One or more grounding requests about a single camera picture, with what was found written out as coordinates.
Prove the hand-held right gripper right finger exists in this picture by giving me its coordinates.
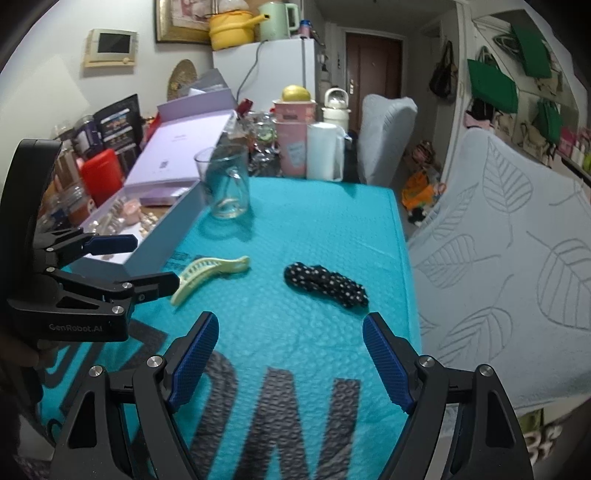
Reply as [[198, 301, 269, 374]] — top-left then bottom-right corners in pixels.
[[361, 311, 536, 480]]

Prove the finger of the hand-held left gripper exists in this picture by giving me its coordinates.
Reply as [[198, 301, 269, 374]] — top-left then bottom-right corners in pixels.
[[45, 270, 181, 320], [34, 233, 139, 267]]

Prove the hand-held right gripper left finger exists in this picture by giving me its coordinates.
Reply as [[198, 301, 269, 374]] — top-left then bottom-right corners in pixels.
[[48, 310, 221, 480]]

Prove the pearl hair clip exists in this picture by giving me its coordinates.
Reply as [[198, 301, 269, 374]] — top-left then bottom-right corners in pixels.
[[137, 213, 160, 238]]

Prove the pale yellow hair claw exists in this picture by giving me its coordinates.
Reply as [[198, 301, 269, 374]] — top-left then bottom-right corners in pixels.
[[171, 255, 251, 305]]

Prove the black polka-dot scrunchie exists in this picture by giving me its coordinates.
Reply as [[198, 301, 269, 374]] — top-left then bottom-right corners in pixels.
[[283, 261, 370, 310]]

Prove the lavender gift box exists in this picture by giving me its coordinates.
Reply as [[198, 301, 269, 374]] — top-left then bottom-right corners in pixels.
[[69, 88, 241, 280]]

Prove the brown jar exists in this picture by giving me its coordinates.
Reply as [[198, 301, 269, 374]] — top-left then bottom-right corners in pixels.
[[58, 185, 95, 227]]

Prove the red plastic container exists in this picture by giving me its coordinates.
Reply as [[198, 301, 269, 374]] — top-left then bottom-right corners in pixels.
[[81, 148, 124, 208]]

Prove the clear glass cup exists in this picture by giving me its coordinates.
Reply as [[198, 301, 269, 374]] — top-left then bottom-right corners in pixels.
[[194, 145, 252, 220]]

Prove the black framed board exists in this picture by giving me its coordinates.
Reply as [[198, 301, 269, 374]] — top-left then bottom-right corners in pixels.
[[93, 95, 141, 160]]

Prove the grey leaf-pattern covered chair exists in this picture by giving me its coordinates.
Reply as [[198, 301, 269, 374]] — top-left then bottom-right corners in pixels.
[[406, 128, 591, 416]]

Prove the teal printed mat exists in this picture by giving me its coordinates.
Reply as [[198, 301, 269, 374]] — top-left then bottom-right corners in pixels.
[[37, 178, 423, 480]]

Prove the pile of slippers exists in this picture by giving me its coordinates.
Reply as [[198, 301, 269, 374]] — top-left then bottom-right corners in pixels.
[[519, 415, 565, 462]]

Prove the woven straw fan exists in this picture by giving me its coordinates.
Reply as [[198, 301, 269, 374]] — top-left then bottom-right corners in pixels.
[[167, 59, 199, 101]]

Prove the orange bag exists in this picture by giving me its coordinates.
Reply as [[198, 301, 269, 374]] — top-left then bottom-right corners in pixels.
[[401, 171, 444, 208]]

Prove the glass jar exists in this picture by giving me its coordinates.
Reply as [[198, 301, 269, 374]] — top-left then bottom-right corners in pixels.
[[249, 111, 279, 162]]

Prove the stack of pink cups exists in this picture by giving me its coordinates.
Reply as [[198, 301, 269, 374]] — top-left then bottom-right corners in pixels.
[[272, 99, 319, 178]]

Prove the white water bottle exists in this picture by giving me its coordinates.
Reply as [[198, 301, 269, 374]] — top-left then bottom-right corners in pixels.
[[307, 88, 354, 182]]

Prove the yellow fruit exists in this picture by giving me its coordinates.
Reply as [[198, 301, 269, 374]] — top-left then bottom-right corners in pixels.
[[281, 84, 311, 103]]

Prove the white refrigerator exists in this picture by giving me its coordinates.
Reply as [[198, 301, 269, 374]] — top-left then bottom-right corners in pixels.
[[211, 39, 317, 114]]

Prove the yellow enamel pot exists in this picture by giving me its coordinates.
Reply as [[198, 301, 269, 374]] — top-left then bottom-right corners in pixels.
[[209, 11, 271, 51]]

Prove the light green electric kettle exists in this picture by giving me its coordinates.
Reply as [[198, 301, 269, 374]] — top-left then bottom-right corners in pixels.
[[257, 2, 301, 42]]

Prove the green tote bag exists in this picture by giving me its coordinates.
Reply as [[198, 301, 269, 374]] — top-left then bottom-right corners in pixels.
[[534, 99, 565, 144], [512, 23, 552, 78], [467, 59, 519, 114]]

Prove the black hanging bag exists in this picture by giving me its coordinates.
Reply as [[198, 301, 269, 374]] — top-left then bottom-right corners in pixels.
[[429, 41, 458, 99]]

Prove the brown wooden door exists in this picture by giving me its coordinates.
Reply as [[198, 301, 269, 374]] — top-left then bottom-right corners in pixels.
[[346, 31, 402, 100]]

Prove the wall intercom panel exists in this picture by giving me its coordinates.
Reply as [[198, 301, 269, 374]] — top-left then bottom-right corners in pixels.
[[84, 28, 140, 68]]

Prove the framed wall picture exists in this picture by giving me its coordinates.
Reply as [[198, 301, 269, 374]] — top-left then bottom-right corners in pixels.
[[154, 0, 213, 44]]

